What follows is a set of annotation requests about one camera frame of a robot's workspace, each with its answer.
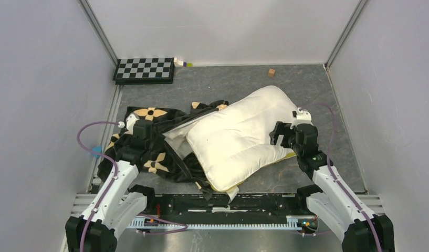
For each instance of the white pillow with yellow edge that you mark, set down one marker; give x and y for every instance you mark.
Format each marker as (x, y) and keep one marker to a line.
(233, 143)

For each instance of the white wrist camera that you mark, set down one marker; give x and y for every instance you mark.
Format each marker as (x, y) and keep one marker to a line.
(130, 122)
(301, 117)

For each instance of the small wooden cube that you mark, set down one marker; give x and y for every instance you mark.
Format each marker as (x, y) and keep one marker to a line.
(271, 72)

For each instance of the black white checkerboard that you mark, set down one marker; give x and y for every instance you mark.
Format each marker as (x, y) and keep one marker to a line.
(144, 71)

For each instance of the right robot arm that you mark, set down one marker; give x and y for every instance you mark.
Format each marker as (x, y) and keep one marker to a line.
(357, 226)

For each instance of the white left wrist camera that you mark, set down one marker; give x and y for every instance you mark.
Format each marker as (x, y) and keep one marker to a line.
(130, 122)

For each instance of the white toothed cable duct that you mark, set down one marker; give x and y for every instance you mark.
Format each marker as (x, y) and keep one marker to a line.
(294, 224)

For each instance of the small white block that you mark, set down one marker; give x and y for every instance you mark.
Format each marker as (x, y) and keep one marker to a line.
(178, 63)

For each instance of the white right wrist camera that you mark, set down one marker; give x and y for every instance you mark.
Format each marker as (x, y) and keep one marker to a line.
(301, 117)

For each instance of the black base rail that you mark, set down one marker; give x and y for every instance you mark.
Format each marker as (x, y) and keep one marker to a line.
(243, 209)

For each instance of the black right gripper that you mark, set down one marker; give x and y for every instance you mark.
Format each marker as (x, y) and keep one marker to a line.
(281, 128)

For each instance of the black pillowcase with yellow flowers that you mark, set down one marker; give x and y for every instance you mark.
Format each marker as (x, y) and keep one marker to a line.
(172, 161)

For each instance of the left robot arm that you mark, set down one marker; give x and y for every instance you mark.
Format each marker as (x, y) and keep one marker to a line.
(100, 225)

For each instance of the blue clip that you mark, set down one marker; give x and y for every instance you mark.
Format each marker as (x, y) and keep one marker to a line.
(96, 151)

